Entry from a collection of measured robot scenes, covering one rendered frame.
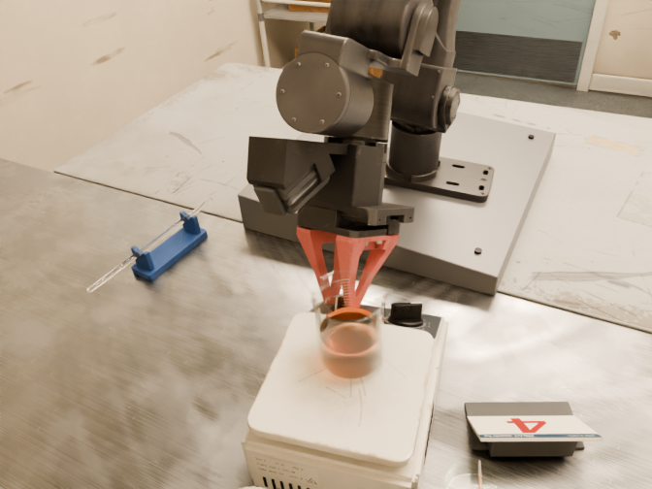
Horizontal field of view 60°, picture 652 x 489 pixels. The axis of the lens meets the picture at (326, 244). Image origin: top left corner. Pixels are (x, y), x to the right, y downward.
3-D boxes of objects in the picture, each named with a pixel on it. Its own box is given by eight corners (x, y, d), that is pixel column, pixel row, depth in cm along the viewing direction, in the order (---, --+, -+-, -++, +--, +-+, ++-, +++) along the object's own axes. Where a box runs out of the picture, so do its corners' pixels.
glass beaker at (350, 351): (330, 400, 41) (322, 323, 36) (309, 347, 46) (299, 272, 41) (406, 375, 43) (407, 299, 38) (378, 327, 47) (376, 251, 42)
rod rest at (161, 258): (189, 228, 74) (183, 206, 72) (209, 236, 72) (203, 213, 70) (131, 273, 68) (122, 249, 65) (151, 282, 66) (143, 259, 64)
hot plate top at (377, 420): (297, 315, 49) (296, 308, 49) (436, 339, 46) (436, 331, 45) (243, 434, 40) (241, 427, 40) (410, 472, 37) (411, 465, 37)
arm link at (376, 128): (370, 151, 45) (377, 63, 44) (306, 146, 48) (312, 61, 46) (395, 153, 52) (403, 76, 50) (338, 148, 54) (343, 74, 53)
